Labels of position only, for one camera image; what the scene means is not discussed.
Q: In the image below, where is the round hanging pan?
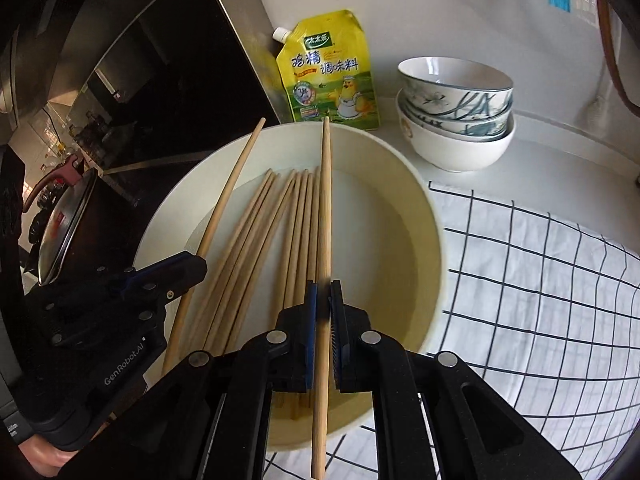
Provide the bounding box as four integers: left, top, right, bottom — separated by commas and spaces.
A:
595, 0, 640, 116

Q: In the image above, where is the large white basin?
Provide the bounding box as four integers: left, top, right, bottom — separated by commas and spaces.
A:
131, 122, 445, 453

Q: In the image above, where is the stack of ceramic bowls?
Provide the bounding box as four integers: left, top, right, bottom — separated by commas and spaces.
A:
396, 95, 517, 173

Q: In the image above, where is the leaf-patterned bowl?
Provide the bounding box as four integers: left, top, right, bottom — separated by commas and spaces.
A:
397, 56, 515, 123
400, 100, 513, 142

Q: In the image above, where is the bunch of wooden chopsticks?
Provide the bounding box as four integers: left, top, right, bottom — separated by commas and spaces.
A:
185, 169, 321, 421

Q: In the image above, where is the pot with metal lid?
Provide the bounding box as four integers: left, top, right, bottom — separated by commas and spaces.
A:
20, 155, 101, 286

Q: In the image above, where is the long wooden chopstick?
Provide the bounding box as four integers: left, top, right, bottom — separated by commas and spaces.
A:
160, 117, 267, 376
310, 116, 333, 479

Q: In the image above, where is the white black-checked cloth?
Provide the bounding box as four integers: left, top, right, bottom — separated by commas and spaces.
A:
260, 180, 640, 480

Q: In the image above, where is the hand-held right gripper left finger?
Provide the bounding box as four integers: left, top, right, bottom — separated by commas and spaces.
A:
55, 281, 319, 480

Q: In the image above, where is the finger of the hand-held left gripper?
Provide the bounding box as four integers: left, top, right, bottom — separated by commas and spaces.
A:
50, 272, 208, 346
97, 254, 208, 291

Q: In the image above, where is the yellow seasoning pouch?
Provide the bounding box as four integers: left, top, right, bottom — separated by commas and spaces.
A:
272, 9, 382, 132

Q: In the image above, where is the person's left hand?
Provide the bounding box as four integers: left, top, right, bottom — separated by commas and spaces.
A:
20, 420, 116, 476

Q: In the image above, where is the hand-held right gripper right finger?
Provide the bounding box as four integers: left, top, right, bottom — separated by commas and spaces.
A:
328, 280, 583, 480

